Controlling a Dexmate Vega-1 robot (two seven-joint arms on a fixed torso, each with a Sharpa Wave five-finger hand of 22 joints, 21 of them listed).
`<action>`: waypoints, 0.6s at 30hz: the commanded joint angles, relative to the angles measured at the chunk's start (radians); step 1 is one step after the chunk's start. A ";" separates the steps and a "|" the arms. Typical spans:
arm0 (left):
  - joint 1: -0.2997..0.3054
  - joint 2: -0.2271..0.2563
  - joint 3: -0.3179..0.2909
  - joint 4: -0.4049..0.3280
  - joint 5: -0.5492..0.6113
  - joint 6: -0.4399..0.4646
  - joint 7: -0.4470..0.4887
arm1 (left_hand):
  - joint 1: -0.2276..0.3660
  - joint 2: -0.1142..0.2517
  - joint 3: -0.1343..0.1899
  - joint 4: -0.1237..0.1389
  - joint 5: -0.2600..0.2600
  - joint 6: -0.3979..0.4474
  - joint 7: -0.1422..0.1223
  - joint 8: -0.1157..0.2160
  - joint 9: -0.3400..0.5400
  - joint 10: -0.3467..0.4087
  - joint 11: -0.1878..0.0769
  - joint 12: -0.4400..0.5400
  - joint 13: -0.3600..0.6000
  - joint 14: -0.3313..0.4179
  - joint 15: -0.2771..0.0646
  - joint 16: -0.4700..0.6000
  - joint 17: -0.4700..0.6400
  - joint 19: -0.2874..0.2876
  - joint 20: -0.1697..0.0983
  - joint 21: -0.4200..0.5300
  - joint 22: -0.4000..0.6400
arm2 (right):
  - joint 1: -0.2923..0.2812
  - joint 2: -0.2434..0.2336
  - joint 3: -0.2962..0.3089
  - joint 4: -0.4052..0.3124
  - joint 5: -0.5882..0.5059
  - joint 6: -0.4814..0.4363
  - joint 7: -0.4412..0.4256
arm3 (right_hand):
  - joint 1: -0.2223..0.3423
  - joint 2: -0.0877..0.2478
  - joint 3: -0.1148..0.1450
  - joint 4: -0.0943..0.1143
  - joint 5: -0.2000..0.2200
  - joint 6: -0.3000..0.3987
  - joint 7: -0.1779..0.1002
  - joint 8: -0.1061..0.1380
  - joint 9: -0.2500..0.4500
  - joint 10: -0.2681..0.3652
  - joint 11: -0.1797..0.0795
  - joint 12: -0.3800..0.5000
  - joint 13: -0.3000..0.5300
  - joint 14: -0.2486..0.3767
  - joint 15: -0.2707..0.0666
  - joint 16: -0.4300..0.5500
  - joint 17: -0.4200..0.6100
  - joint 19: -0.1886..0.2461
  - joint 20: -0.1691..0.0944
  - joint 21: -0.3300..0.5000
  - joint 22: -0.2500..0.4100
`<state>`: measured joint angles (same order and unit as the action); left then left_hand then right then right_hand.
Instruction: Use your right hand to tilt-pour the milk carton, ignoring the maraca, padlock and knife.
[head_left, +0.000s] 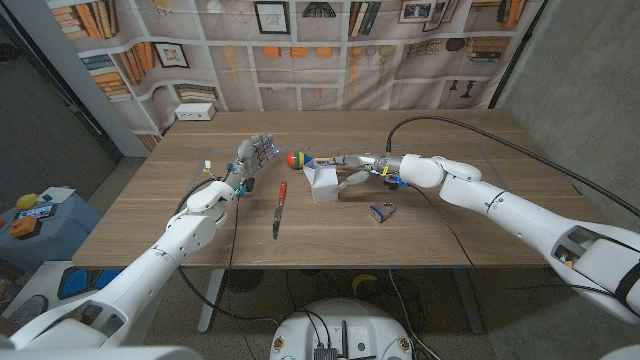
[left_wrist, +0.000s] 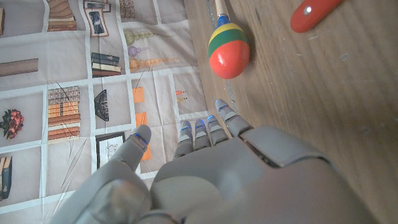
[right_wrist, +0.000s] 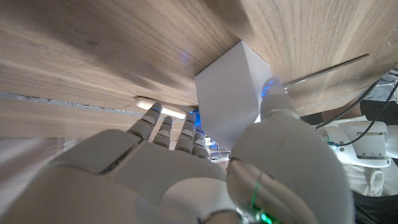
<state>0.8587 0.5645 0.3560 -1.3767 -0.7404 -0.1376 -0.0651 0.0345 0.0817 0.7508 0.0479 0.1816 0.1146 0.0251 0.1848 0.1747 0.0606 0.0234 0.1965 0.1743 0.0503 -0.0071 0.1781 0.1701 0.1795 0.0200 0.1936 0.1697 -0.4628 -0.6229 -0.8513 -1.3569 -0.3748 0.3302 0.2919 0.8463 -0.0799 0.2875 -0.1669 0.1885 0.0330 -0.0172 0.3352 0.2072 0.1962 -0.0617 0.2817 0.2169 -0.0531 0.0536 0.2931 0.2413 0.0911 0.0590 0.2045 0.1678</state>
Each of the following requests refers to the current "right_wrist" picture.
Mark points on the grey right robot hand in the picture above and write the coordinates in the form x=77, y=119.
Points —
x=155, y=174

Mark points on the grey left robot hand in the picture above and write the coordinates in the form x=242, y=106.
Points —
x=219, y=151

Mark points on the small white box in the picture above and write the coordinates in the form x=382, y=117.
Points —
x=230, y=93

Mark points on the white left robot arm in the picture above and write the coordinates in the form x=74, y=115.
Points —
x=367, y=143

